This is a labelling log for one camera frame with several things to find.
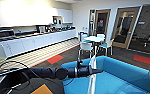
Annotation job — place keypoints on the white shirt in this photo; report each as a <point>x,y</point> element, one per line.
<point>91,85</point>

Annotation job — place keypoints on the white dining table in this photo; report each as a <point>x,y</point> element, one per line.
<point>94,39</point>

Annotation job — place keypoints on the white kitchen wall cabinets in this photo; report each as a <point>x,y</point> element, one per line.
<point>31,13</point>

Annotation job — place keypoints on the blue sofa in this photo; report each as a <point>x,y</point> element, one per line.
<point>124,80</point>

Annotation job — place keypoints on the steel microwave oven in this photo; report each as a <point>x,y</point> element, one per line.
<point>3,33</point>

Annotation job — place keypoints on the white chair with teal seat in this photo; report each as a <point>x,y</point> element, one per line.
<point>85,37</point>
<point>106,45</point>

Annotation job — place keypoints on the silver countertop appliance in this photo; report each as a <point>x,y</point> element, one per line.
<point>42,29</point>

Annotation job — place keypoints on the white dining chair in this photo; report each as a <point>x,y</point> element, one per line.
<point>86,46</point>
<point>101,35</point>

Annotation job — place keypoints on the black coffee machine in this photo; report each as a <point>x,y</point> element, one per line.
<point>56,20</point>

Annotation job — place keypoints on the blue waste bin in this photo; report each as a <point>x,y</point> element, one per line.
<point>79,34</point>

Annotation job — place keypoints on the white kitchen base cabinets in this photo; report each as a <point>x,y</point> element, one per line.
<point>31,41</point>

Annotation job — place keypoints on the wooden framed glass door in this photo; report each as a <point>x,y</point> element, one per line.
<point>102,21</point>
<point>124,26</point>

